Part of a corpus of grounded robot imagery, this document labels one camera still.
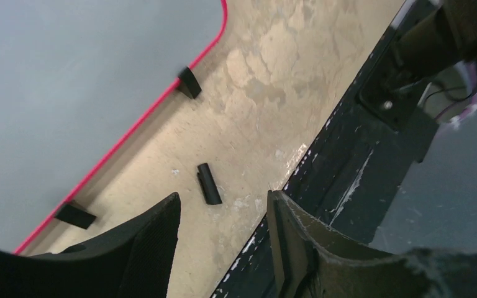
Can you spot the pink framed whiteboard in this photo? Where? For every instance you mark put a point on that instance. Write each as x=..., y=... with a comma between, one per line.
x=76, y=79

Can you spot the black marker cap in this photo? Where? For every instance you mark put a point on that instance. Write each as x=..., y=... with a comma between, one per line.
x=208, y=185

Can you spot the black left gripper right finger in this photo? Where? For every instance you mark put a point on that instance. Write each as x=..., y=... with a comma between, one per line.
x=312, y=259

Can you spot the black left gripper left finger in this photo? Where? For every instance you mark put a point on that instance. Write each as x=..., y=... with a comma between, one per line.
x=133, y=259

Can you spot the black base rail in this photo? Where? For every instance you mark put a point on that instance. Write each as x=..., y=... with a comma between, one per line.
x=351, y=173

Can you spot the black whiteboard foot clip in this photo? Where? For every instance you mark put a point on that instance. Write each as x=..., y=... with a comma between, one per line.
x=188, y=84
x=75, y=215

